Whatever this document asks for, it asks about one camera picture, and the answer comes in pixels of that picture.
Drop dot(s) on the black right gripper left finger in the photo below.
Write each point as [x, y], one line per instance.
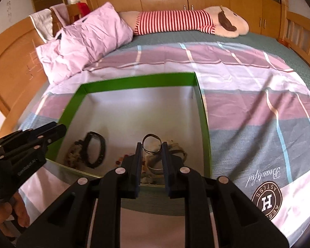
[121, 183]

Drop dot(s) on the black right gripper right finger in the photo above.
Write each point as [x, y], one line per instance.
[201, 199]

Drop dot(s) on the cream white bangle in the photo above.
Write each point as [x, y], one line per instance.
[152, 169]

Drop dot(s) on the black wristwatch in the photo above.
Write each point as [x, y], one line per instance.
[93, 150]

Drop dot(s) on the left hand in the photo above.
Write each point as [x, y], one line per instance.
[19, 208]

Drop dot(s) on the green white cardboard box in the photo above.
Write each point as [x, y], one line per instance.
[152, 109]

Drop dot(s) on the wooden headboard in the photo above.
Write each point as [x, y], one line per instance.
[21, 73]

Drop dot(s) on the patchwork pink grey duvet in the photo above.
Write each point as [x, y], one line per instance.
[258, 116]

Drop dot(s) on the pink pillow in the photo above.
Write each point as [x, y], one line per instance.
[83, 43]

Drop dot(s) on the white towel on headboard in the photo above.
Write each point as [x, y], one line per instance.
[42, 22]

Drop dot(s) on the pink cloth on headboard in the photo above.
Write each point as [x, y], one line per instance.
[61, 13]

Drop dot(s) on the red cloth on chair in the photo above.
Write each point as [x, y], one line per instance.
[83, 9]

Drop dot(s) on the striped plush toy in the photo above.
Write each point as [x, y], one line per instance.
[215, 20]

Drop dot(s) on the green bed sheet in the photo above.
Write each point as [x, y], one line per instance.
[268, 44]

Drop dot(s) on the wooden footboard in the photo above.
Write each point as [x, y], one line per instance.
[295, 34]

